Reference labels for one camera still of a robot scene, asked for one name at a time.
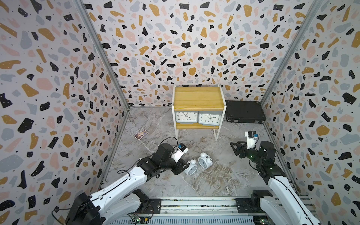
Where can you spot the wooden shelf white metal frame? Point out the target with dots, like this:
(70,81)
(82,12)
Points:
(198,98)

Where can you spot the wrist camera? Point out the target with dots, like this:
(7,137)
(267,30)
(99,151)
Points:
(252,138)
(181,150)

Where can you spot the white twin-bell clock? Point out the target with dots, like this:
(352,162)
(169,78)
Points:
(205,161)
(192,167)

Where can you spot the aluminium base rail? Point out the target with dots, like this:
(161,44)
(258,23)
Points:
(238,210)

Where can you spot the grey square clock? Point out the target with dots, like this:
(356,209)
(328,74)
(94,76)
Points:
(186,117)
(210,118)

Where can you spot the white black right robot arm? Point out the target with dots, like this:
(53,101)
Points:
(281,185)

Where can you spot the small picture card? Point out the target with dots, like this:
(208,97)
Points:
(139,135)

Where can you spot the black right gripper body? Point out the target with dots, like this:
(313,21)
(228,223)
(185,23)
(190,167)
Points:
(251,154)

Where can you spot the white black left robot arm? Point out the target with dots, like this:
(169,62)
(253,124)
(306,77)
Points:
(124,196)

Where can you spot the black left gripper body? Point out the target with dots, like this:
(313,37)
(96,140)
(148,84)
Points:
(176,167)

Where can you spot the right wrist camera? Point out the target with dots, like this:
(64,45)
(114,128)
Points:
(252,138)

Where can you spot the black flat case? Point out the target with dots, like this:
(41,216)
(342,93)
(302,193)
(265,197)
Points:
(244,112)

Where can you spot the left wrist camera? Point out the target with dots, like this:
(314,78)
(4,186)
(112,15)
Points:
(181,150)

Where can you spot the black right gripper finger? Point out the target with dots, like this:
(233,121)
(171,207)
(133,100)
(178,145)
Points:
(239,144)
(237,151)

